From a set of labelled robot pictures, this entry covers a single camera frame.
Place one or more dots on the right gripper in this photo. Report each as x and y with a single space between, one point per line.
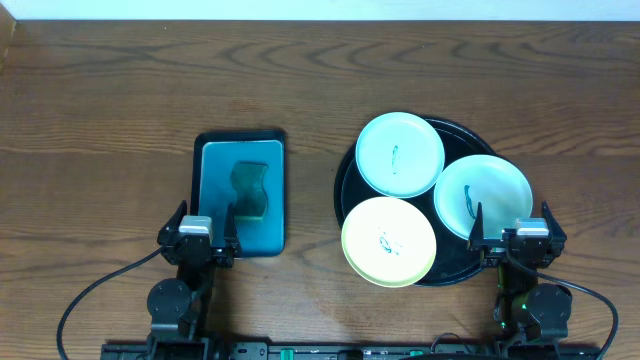
494 252

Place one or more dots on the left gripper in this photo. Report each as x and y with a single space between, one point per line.
198 250

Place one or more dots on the pale green plate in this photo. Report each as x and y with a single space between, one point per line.
399 154
488 182

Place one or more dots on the green sponge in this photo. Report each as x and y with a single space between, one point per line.
247 180

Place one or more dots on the yellow plate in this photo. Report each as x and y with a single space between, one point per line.
388 242

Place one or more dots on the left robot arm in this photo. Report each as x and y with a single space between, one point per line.
178 306

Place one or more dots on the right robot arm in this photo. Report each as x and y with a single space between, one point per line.
530 313

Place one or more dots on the teal rectangular tray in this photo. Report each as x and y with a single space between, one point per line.
215 154

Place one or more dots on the pale green plate top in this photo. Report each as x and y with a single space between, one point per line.
399 154

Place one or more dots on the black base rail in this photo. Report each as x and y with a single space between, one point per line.
325 351

